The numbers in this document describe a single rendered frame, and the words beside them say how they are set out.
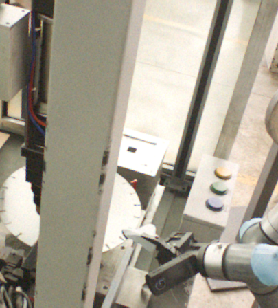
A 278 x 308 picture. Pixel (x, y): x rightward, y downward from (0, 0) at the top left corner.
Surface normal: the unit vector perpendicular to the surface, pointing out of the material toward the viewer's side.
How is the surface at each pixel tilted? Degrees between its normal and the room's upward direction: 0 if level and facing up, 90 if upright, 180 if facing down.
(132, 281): 0
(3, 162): 0
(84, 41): 90
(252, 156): 0
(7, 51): 90
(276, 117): 86
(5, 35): 90
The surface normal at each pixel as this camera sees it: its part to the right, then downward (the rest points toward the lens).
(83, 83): -0.30, 0.57
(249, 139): 0.14, -0.77
